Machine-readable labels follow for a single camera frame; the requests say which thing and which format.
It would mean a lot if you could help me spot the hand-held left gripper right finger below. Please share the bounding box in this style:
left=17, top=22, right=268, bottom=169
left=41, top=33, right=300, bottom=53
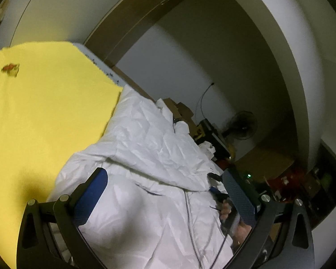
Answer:
left=222, top=169, right=315, bottom=269

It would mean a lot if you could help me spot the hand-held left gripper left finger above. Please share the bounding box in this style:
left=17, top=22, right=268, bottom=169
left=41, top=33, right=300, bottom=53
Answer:
left=16, top=167, right=109, bottom=269

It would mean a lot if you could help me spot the white zip jacket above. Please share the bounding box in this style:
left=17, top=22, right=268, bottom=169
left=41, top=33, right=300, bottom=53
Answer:
left=46, top=85, right=241, bottom=269

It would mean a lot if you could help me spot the person's right hand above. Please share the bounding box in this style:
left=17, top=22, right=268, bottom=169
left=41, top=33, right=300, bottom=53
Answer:
left=220, top=200, right=253, bottom=245

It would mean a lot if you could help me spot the white crumpled cloth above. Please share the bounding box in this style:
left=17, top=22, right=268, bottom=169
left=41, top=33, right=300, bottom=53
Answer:
left=200, top=141, right=218, bottom=161

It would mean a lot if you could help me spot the black case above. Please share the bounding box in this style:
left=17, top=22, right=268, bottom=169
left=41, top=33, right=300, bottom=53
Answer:
left=198, top=119, right=230, bottom=158

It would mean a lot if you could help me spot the brown cardboard sheet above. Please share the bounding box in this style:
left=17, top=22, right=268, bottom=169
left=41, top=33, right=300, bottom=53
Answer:
left=235, top=142, right=299, bottom=183

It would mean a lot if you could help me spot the red box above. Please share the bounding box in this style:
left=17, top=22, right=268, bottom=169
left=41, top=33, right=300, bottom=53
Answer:
left=268, top=170, right=307, bottom=200

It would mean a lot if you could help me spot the black electric fan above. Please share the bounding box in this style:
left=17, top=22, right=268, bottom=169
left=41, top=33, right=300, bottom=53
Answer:
left=225, top=111, right=258, bottom=141

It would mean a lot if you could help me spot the yellow bed sheet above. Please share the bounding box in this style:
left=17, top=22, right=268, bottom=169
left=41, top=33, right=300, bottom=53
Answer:
left=0, top=41, right=124, bottom=268

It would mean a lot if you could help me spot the white printed mattress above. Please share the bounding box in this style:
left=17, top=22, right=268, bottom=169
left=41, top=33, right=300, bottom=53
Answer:
left=71, top=43, right=129, bottom=89

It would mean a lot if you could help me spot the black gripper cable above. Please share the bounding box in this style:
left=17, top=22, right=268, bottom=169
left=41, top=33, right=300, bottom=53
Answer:
left=209, top=206, right=233, bottom=260

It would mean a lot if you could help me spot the thin black cord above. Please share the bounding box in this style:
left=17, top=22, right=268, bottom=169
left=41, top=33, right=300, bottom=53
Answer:
left=199, top=82, right=215, bottom=121

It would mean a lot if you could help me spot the brown wooden door frame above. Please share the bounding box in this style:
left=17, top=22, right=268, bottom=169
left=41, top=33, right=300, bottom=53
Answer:
left=83, top=0, right=222, bottom=70

